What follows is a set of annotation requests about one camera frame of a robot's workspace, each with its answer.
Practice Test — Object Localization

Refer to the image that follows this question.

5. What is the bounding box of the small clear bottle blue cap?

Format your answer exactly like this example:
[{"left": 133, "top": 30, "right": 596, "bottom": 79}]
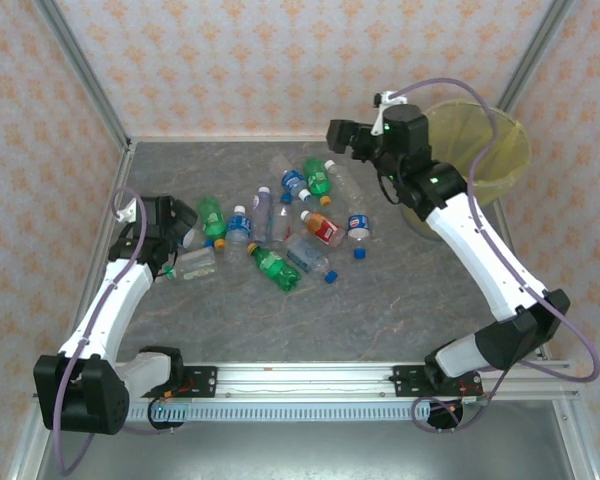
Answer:
[{"left": 179, "top": 227, "right": 216, "bottom": 251}]

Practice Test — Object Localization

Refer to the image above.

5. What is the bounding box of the clear bottle green cap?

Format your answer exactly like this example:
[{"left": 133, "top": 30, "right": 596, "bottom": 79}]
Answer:
[{"left": 160, "top": 247, "right": 217, "bottom": 284}]

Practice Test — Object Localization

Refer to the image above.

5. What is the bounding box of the long clear bottle white cap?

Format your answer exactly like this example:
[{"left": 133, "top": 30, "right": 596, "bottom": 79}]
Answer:
[{"left": 323, "top": 158, "right": 372, "bottom": 221}]

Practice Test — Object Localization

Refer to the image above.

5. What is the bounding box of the blue label bottle white cap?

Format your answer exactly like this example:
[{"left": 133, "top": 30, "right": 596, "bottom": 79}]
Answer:
[
  {"left": 223, "top": 204, "right": 254, "bottom": 265},
  {"left": 279, "top": 168, "right": 313, "bottom": 203}
]

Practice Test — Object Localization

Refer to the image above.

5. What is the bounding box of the clear plastic bottle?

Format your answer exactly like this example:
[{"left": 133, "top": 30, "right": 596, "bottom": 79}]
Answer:
[{"left": 268, "top": 153, "right": 295, "bottom": 177}]

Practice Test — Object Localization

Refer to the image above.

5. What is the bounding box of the purple tinted bottle white cap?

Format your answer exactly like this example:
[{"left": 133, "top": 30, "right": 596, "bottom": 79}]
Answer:
[{"left": 251, "top": 185, "right": 274, "bottom": 247}]

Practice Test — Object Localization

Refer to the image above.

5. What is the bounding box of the Pepsi label bottle blue cap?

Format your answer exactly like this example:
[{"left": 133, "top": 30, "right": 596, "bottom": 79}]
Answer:
[{"left": 346, "top": 212, "right": 373, "bottom": 262}]

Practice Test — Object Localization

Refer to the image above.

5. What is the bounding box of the red label bottle orange drink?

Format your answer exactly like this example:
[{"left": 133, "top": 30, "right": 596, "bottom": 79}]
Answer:
[{"left": 299, "top": 209, "right": 347, "bottom": 249}]

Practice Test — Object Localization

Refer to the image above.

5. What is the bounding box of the bin with yellow bag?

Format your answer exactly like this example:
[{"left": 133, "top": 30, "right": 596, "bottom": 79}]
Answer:
[{"left": 399, "top": 98, "right": 533, "bottom": 244}]

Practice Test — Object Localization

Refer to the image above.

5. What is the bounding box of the grey metal sheet panel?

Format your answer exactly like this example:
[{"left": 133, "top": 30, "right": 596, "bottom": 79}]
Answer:
[{"left": 34, "top": 399, "right": 579, "bottom": 480}]

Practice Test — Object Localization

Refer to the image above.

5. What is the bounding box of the aluminium side rail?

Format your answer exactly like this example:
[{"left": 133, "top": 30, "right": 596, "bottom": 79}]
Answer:
[
  {"left": 4, "top": 141, "right": 137, "bottom": 480},
  {"left": 492, "top": 199, "right": 600, "bottom": 480}
]

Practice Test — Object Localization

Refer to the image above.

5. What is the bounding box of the aluminium back rail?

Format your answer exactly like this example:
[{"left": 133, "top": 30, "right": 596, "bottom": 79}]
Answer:
[{"left": 127, "top": 133, "right": 419, "bottom": 146}]

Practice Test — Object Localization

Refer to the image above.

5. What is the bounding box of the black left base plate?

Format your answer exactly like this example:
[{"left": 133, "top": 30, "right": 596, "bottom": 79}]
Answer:
[{"left": 178, "top": 366, "right": 219, "bottom": 400}]

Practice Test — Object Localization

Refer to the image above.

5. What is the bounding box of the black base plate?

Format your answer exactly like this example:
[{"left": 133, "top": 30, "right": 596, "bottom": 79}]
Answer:
[
  {"left": 178, "top": 366, "right": 219, "bottom": 400},
  {"left": 392, "top": 364, "right": 484, "bottom": 400}
]

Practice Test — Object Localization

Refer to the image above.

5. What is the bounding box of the aluminium frame post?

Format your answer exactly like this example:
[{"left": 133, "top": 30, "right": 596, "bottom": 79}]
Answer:
[
  {"left": 497, "top": 0, "right": 579, "bottom": 116},
  {"left": 32, "top": 0, "right": 134, "bottom": 151}
]

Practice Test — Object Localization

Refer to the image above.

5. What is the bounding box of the small board with red wires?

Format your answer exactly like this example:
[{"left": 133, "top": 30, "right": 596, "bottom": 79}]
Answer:
[
  {"left": 457, "top": 382, "right": 489, "bottom": 407},
  {"left": 152, "top": 387, "right": 196, "bottom": 401}
]

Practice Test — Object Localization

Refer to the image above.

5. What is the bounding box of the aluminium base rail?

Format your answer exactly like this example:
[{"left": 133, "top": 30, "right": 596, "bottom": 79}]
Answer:
[{"left": 32, "top": 360, "right": 580, "bottom": 403}]

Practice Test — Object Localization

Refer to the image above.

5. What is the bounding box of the grey slotted cable duct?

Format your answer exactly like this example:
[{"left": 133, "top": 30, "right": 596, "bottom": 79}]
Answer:
[{"left": 127, "top": 402, "right": 434, "bottom": 422}]

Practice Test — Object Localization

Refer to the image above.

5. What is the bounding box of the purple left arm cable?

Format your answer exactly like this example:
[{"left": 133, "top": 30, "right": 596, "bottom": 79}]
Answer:
[{"left": 52, "top": 187, "right": 179, "bottom": 477}]

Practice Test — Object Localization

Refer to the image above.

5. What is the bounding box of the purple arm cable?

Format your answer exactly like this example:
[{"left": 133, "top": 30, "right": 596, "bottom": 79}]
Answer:
[
  {"left": 52, "top": 187, "right": 179, "bottom": 477},
  {"left": 387, "top": 77, "right": 600, "bottom": 435}
]

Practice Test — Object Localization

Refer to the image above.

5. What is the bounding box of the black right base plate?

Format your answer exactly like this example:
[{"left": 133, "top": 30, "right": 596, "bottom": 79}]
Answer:
[{"left": 392, "top": 364, "right": 484, "bottom": 400}]

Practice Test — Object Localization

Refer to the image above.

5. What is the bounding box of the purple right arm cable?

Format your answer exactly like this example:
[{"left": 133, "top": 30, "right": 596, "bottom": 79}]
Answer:
[{"left": 387, "top": 77, "right": 600, "bottom": 435}]

